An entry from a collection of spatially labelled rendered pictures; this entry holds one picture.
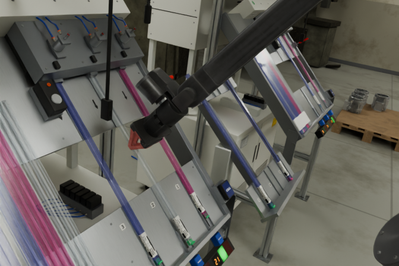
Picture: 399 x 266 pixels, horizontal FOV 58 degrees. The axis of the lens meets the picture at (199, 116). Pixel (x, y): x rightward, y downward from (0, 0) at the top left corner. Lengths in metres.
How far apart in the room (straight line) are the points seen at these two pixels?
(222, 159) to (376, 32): 7.00
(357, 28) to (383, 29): 0.48
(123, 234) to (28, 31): 0.50
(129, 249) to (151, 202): 0.14
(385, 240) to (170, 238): 0.65
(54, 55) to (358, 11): 7.49
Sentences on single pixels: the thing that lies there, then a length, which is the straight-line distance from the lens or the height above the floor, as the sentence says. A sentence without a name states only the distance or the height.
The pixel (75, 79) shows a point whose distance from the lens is 0.97.
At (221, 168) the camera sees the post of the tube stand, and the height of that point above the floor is 0.74.
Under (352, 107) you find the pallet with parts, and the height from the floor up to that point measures 0.19.
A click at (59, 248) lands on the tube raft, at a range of 0.78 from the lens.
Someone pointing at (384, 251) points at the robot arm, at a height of 1.18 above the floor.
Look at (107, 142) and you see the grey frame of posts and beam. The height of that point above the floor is 0.77.
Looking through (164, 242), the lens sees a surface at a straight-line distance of 0.94.
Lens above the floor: 1.38
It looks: 22 degrees down
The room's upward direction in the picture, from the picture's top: 8 degrees clockwise
